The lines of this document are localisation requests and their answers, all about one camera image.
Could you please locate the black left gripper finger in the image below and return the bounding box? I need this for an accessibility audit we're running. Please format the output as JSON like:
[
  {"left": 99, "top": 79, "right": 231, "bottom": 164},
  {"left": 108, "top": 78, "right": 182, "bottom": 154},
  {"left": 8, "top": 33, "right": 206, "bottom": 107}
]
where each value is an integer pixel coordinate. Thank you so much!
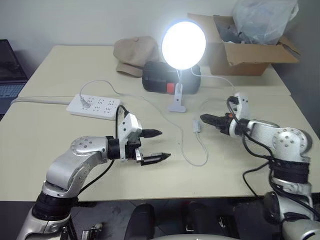
[
  {"left": 140, "top": 151, "right": 172, "bottom": 167},
  {"left": 142, "top": 128, "right": 164, "bottom": 139}
]

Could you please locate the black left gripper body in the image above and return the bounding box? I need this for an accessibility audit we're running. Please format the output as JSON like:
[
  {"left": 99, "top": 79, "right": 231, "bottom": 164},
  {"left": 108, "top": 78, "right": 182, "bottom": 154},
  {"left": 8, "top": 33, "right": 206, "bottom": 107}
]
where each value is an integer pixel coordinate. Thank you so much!
[{"left": 124, "top": 129, "right": 146, "bottom": 165}]

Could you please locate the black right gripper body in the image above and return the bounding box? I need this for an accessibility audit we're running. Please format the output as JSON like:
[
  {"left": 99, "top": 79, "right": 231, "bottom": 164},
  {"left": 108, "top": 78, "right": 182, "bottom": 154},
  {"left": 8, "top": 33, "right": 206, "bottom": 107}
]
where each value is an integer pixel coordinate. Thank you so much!
[{"left": 217, "top": 112, "right": 237, "bottom": 136}]

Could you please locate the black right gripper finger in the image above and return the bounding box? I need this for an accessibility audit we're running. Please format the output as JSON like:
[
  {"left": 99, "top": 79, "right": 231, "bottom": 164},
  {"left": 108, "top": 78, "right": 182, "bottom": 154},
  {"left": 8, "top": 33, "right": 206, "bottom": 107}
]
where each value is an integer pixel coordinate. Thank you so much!
[
  {"left": 199, "top": 113, "right": 224, "bottom": 124},
  {"left": 204, "top": 121, "right": 223, "bottom": 132}
]

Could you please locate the white round desk lamp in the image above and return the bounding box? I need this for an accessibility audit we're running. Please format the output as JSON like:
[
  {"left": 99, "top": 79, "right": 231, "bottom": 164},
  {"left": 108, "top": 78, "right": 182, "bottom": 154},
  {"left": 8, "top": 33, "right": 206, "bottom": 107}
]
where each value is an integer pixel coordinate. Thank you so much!
[{"left": 160, "top": 20, "right": 208, "bottom": 114}]

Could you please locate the black case with red latch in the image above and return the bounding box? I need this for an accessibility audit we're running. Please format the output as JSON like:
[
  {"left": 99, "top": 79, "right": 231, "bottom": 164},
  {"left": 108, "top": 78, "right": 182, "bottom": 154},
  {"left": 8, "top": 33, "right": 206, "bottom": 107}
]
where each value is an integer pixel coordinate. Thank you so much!
[{"left": 141, "top": 60, "right": 202, "bottom": 96}]

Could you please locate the white power strip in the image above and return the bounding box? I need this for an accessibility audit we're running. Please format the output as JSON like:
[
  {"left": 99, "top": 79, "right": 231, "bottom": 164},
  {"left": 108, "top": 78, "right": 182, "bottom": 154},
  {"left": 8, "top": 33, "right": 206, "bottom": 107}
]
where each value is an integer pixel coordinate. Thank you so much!
[{"left": 65, "top": 93, "right": 124, "bottom": 121}]

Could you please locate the dark rounded shape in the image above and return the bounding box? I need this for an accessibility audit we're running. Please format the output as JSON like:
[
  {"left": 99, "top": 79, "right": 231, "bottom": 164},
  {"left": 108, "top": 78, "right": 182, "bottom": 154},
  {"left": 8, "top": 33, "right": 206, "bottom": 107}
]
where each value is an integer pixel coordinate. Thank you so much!
[
  {"left": 124, "top": 203, "right": 156, "bottom": 240},
  {"left": 181, "top": 200, "right": 235, "bottom": 238}
]

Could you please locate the brown cardboard box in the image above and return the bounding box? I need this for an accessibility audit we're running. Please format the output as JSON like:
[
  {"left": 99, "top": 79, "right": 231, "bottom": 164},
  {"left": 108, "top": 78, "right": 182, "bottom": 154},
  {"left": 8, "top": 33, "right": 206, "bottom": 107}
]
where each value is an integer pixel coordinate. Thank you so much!
[{"left": 187, "top": 12, "right": 301, "bottom": 77}]

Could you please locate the beige flat cap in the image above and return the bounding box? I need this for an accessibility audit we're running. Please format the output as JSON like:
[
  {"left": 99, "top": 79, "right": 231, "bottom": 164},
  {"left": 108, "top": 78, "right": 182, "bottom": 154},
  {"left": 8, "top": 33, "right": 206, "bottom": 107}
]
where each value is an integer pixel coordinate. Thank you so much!
[{"left": 112, "top": 35, "right": 161, "bottom": 79}]

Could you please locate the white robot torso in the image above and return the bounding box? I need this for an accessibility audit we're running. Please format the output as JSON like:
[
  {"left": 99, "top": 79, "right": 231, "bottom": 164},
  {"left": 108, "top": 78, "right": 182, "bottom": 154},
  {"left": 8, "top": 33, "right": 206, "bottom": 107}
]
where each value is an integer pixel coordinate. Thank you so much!
[{"left": 149, "top": 231, "right": 232, "bottom": 240}]

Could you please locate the clear plastic bag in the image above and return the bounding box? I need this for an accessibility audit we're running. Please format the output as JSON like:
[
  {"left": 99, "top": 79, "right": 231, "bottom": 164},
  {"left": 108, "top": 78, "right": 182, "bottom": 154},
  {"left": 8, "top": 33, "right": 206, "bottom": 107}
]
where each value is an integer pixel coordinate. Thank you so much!
[{"left": 231, "top": 0, "right": 300, "bottom": 46}]

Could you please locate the dark laptop computer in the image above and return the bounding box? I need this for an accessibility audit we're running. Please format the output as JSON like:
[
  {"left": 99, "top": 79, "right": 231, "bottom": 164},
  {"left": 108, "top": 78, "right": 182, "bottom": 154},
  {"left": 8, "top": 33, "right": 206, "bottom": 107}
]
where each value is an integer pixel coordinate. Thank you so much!
[{"left": 0, "top": 38, "right": 29, "bottom": 115}]

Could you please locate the white inline cord switch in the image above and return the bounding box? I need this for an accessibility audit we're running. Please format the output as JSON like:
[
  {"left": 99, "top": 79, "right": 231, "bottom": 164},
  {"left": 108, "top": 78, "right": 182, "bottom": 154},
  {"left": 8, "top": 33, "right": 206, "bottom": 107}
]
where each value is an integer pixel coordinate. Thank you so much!
[{"left": 191, "top": 119, "right": 202, "bottom": 134}]

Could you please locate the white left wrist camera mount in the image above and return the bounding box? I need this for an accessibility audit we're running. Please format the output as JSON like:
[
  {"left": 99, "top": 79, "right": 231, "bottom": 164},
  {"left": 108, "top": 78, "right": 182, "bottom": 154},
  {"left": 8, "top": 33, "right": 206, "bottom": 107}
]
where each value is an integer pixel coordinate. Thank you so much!
[{"left": 117, "top": 112, "right": 144, "bottom": 161}]

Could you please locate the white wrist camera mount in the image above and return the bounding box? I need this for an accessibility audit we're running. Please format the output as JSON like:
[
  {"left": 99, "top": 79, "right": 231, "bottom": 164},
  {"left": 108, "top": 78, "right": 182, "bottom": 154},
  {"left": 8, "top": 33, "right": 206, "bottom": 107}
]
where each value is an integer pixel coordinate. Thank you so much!
[
  {"left": 228, "top": 91, "right": 251, "bottom": 121},
  {"left": 117, "top": 112, "right": 144, "bottom": 161}
]

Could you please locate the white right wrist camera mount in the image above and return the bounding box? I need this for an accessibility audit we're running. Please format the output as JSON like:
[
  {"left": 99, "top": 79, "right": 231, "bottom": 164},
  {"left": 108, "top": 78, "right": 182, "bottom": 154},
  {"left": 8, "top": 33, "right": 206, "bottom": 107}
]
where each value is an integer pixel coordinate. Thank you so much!
[{"left": 228, "top": 91, "right": 251, "bottom": 121}]

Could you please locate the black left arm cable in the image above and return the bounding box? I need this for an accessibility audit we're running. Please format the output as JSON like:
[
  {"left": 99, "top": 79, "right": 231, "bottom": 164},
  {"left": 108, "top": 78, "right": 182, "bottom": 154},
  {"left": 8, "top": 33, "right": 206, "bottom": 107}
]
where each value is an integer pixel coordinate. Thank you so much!
[{"left": 73, "top": 104, "right": 130, "bottom": 197}]

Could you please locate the thin white lamp cord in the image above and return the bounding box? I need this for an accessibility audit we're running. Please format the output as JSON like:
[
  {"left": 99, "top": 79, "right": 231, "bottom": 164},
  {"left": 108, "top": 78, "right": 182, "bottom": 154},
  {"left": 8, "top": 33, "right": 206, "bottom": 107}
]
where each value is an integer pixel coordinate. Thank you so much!
[{"left": 79, "top": 66, "right": 238, "bottom": 167}]

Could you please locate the thick white power strip cable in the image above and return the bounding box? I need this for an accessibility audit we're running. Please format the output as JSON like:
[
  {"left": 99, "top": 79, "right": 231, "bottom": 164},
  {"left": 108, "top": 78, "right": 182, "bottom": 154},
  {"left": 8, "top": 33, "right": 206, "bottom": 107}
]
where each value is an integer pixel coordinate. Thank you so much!
[{"left": 10, "top": 96, "right": 73, "bottom": 105}]

